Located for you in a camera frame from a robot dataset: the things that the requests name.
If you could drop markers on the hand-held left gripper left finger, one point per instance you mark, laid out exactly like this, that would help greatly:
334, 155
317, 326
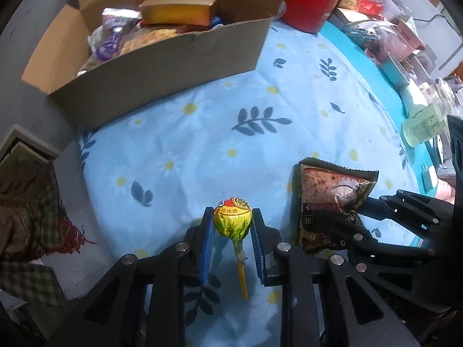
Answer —
208, 245

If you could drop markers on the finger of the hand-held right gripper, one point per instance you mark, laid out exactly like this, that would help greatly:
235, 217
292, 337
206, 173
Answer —
408, 211
356, 240

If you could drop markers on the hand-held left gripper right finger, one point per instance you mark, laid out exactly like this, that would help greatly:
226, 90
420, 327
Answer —
258, 249

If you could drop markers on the yellow green lollipop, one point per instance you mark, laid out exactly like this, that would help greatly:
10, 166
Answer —
231, 217

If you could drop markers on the dark brown snack packet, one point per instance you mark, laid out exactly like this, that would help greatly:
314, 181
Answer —
325, 191

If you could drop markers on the brown cardboard box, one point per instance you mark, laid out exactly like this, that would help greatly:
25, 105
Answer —
162, 68

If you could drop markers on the clear noodle snack packet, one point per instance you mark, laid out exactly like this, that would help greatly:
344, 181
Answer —
152, 38

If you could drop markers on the purple silver snack packet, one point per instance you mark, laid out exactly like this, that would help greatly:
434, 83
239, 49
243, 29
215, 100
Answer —
112, 39

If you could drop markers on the small gold box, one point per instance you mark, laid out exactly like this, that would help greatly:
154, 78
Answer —
177, 11

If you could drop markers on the white charger case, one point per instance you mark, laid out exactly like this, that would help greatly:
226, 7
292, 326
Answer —
430, 178

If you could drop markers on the pale green liquid bottle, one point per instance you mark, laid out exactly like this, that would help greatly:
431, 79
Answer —
423, 126

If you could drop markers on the blue floral tablecloth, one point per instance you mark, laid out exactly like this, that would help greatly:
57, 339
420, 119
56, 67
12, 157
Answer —
217, 144

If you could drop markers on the brown patterned cloth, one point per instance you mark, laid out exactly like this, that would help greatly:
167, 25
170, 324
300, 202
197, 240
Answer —
29, 224

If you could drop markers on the stacked wooden frames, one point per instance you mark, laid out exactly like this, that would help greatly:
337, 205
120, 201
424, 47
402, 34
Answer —
25, 148

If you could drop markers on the red paper packet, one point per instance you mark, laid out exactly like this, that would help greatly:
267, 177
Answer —
370, 8

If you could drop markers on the red canister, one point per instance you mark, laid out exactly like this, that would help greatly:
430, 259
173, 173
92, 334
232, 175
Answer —
311, 0

